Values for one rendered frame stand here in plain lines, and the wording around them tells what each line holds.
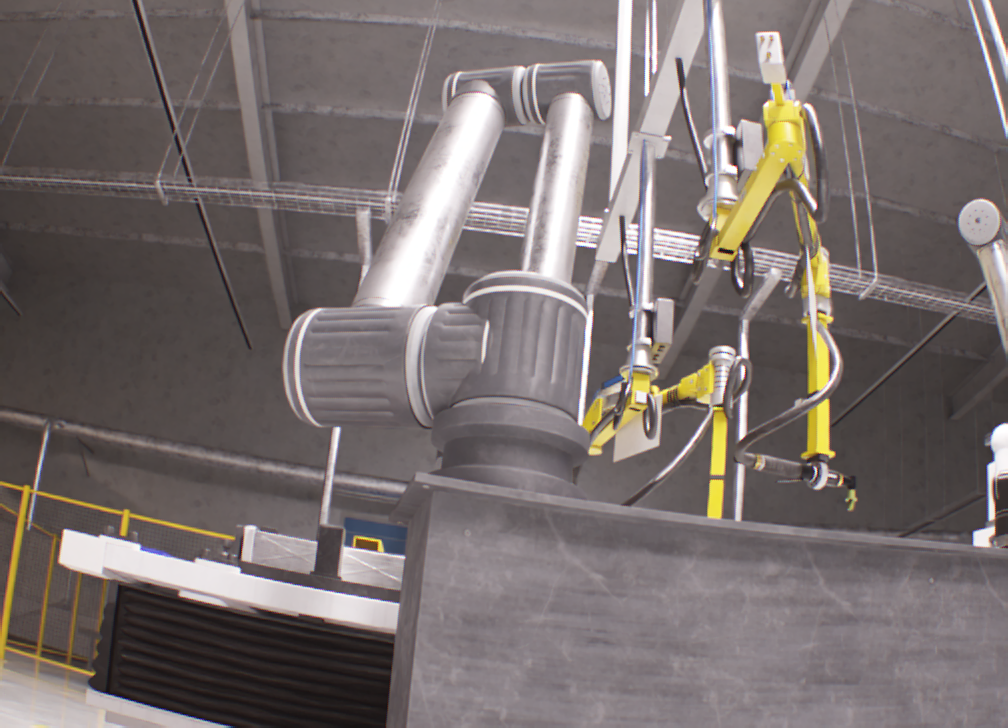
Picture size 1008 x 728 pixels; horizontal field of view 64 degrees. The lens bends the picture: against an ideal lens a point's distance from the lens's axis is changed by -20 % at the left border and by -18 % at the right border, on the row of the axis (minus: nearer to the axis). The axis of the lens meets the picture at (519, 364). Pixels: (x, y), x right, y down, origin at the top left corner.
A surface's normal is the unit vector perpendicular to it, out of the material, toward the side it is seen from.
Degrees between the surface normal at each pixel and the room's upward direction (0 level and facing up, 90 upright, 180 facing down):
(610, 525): 90
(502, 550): 90
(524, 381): 90
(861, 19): 176
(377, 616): 90
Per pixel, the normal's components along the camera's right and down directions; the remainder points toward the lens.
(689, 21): -0.11, 0.92
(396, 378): -0.28, 0.20
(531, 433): 0.04, 0.68
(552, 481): 0.60, -0.24
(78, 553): 0.10, -0.36
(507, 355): -0.17, -0.39
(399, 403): -0.24, 0.53
